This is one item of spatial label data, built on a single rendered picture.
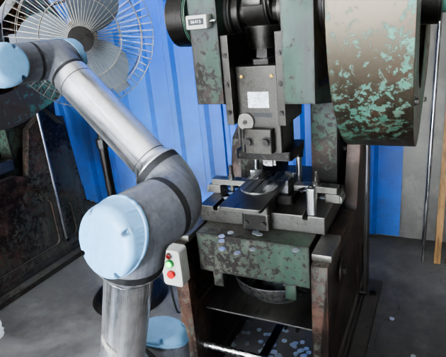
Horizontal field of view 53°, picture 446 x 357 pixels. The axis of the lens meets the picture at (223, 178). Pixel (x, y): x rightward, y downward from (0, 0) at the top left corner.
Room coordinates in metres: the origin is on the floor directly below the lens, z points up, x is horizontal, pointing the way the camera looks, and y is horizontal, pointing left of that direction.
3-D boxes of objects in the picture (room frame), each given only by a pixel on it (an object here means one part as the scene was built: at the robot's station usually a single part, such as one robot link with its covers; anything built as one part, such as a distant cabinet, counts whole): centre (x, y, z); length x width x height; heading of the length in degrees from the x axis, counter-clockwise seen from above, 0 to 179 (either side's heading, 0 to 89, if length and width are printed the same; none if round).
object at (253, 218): (1.33, -0.09, 0.72); 0.25 x 0.14 x 0.14; 153
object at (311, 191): (1.30, -0.27, 0.75); 0.03 x 0.03 x 0.10; 63
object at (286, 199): (1.49, -0.18, 0.72); 0.20 x 0.16 x 0.03; 63
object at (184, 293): (1.74, 0.00, 0.45); 0.92 x 0.12 x 0.90; 153
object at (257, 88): (1.45, -0.16, 1.04); 0.17 x 0.15 x 0.30; 153
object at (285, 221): (1.49, -0.17, 0.68); 0.45 x 0.30 x 0.06; 63
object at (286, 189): (1.48, -0.17, 0.76); 0.15 x 0.09 x 0.05; 63
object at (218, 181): (1.57, -0.02, 0.76); 0.17 x 0.06 x 0.10; 63
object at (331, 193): (1.41, -0.32, 0.76); 0.17 x 0.06 x 0.10; 63
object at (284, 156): (1.49, -0.18, 0.86); 0.20 x 0.16 x 0.05; 63
